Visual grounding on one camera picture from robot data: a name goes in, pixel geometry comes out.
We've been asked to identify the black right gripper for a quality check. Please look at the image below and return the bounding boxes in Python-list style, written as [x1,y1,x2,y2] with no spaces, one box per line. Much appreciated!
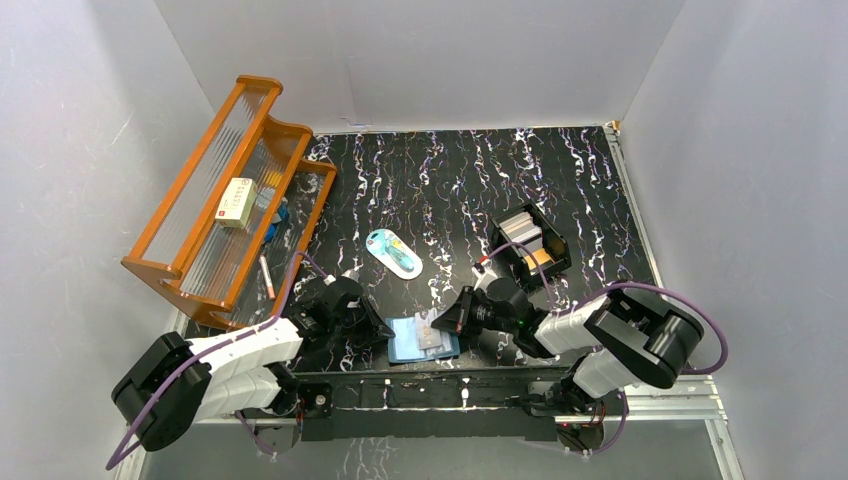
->
[432,285,517,337]

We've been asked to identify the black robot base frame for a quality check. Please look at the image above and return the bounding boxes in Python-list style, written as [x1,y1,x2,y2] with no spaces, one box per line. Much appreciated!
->
[251,360,637,458]

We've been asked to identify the pink pen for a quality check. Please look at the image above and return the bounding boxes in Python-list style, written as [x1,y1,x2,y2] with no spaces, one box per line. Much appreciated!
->
[259,254,276,300]

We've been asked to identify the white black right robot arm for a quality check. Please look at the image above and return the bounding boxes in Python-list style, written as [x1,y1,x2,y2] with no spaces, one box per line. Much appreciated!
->
[431,278,704,414]

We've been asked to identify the orange wooden shelf rack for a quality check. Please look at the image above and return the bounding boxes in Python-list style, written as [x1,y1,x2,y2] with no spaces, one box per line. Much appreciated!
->
[121,75,338,329]

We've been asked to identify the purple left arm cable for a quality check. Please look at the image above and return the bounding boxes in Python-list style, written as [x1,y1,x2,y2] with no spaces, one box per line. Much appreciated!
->
[105,250,333,472]

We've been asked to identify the stack of credit cards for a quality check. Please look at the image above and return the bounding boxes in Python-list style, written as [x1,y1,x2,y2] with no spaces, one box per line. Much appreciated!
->
[501,211,543,245]

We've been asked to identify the black card storage box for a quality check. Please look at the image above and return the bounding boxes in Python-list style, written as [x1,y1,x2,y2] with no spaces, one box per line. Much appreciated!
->
[489,203,572,290]

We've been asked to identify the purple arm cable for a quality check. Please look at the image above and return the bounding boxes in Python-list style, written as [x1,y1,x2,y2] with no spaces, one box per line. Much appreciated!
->
[486,241,729,377]
[105,250,333,472]

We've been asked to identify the white magnetic stripe card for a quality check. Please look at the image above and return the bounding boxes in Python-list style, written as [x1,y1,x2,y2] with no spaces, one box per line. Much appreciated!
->
[414,309,444,351]

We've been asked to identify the blue oval blister package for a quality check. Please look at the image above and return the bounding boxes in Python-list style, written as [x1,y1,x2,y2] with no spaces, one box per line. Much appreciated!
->
[365,229,423,281]

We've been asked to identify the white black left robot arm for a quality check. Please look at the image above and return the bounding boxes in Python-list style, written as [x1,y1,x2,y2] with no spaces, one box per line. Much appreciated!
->
[111,276,395,451]

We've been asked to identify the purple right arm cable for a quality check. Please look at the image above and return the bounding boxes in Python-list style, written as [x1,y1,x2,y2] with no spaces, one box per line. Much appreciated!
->
[486,241,729,377]

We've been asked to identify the blue leather card holder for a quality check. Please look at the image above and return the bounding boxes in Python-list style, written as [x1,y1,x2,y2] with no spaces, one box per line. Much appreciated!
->
[387,308,461,364]

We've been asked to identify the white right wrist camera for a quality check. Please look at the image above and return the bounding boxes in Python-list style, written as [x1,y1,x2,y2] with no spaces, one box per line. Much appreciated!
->
[472,256,499,291]

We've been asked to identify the white medicine box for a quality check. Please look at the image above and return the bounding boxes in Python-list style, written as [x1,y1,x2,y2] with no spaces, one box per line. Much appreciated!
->
[214,177,257,229]

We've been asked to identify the blue item on shelf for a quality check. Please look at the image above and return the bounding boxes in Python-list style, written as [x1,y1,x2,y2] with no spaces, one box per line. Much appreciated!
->
[263,201,289,244]

